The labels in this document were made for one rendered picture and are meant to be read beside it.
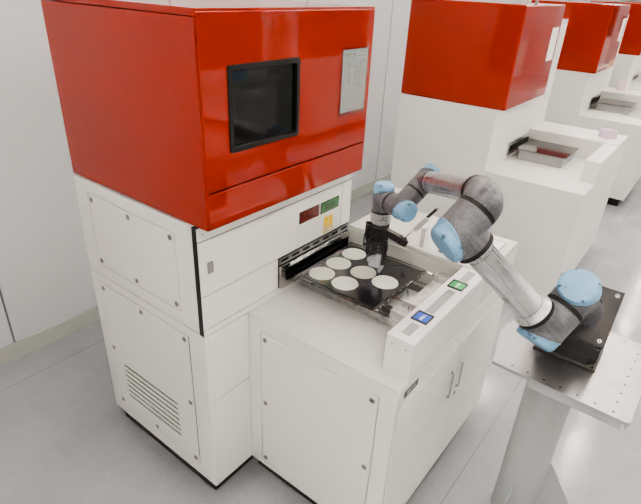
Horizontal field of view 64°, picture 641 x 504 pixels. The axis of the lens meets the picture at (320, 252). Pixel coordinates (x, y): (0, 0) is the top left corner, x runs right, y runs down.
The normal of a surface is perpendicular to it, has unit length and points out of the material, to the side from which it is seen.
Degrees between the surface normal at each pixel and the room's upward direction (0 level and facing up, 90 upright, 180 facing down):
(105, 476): 0
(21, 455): 0
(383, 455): 90
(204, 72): 90
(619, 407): 0
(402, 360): 90
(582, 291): 37
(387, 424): 90
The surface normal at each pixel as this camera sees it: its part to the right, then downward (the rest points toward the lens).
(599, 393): 0.04, -0.88
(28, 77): 0.79, 0.32
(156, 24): -0.62, 0.34
